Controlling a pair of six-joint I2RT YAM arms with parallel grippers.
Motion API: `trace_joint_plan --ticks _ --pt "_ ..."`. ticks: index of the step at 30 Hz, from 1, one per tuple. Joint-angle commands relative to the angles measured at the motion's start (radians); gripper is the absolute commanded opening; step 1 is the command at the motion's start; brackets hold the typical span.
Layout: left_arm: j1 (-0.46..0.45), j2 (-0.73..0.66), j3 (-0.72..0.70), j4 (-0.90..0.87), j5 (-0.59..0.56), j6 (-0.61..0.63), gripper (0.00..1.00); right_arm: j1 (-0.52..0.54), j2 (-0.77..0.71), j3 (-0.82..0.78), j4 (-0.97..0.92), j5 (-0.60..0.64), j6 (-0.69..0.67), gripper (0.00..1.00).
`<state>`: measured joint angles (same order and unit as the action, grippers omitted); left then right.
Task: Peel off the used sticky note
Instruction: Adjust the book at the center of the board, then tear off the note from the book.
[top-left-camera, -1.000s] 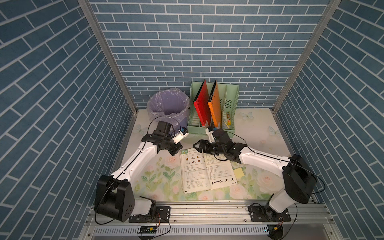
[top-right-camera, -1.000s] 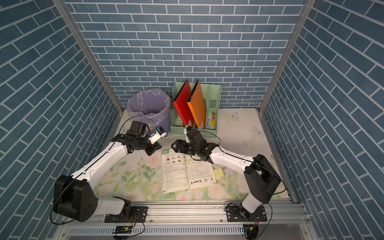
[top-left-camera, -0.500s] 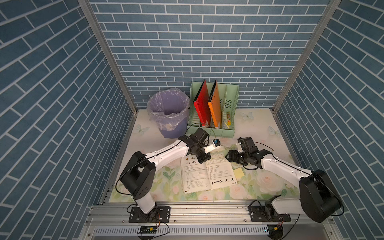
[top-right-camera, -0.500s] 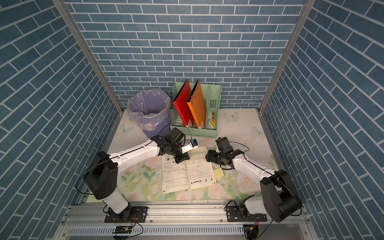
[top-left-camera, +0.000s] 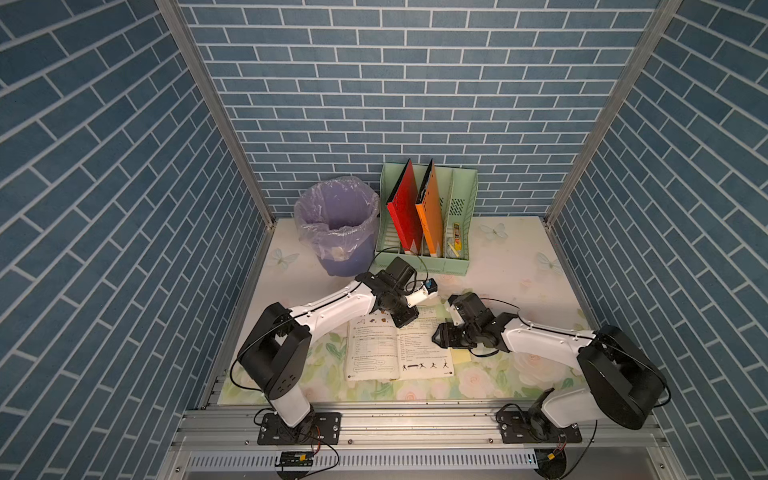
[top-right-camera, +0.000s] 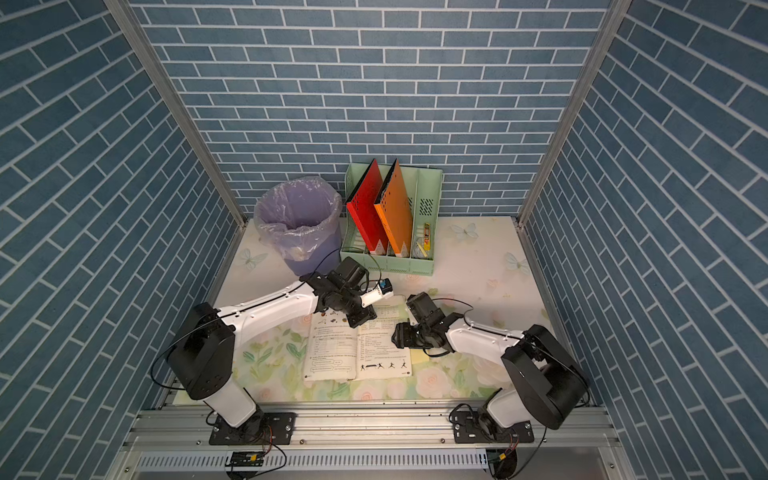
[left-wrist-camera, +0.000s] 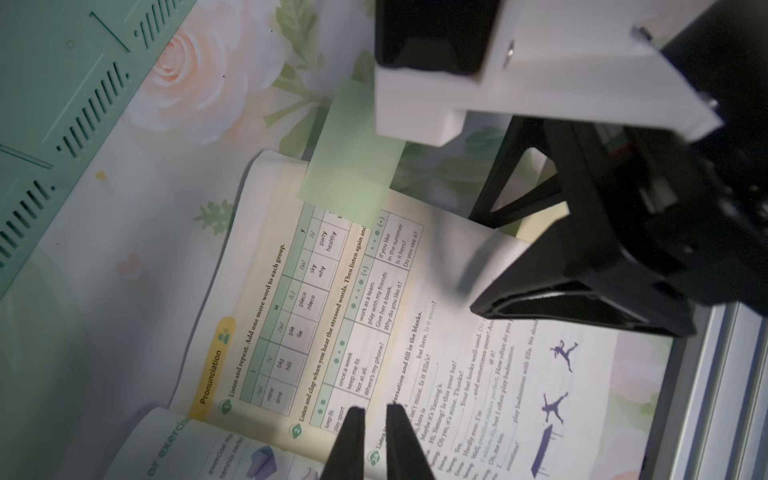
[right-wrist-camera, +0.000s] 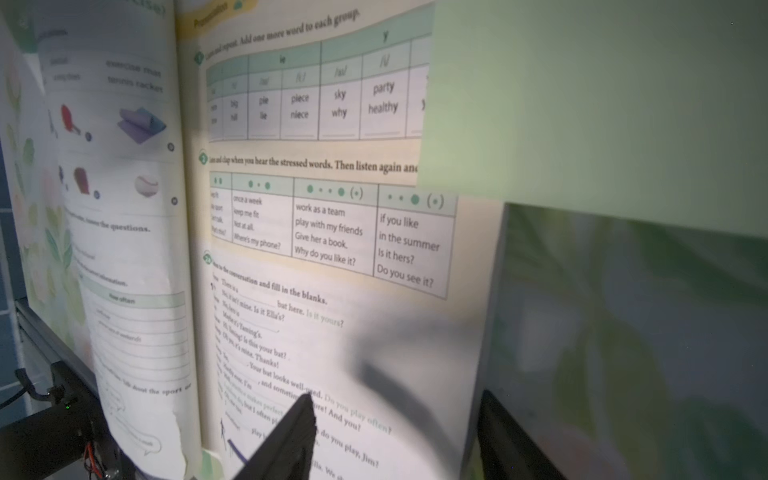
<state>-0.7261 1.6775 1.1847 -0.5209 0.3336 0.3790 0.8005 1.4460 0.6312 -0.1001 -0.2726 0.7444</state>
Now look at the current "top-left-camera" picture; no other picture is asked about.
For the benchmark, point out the yellow sticky note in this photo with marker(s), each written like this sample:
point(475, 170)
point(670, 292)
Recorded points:
point(460, 356)

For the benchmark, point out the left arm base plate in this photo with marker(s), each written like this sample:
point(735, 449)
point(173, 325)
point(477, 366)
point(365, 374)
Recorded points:
point(317, 428)

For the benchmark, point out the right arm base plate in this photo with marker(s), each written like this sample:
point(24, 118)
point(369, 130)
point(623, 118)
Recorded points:
point(516, 428)

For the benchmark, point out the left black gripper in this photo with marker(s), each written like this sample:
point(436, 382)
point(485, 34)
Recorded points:
point(410, 313)

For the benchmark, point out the green file organizer rack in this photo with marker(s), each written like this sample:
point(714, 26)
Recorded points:
point(458, 192)

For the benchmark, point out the red folder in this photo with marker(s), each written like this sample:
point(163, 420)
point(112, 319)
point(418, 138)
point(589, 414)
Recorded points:
point(401, 206)

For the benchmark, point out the pens in organizer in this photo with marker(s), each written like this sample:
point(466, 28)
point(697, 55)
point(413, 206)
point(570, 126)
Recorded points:
point(453, 241)

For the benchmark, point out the aluminium rail frame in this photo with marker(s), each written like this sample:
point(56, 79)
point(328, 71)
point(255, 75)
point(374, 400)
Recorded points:
point(421, 440)

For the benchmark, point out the English textbook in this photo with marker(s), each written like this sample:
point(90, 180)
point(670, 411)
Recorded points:
point(378, 350)

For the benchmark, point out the orange folder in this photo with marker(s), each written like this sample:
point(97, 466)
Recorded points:
point(429, 211)

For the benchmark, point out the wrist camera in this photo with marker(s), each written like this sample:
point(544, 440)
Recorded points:
point(455, 302)
point(426, 291)

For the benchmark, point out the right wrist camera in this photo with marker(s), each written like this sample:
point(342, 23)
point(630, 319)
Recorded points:
point(455, 302)

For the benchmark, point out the purple trash bin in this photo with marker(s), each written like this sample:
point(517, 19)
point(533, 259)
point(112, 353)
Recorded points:
point(338, 220)

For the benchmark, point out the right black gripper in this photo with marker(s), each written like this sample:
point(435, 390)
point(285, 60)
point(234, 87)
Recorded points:
point(445, 336)

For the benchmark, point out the small black circuit board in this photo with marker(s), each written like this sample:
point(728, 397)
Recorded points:
point(295, 459)

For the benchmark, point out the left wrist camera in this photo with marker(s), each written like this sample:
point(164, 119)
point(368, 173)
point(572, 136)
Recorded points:
point(426, 291)

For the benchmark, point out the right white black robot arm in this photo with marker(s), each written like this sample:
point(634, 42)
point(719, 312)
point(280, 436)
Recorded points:
point(622, 383)

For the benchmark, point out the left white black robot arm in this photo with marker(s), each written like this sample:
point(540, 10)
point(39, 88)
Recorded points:
point(274, 353)

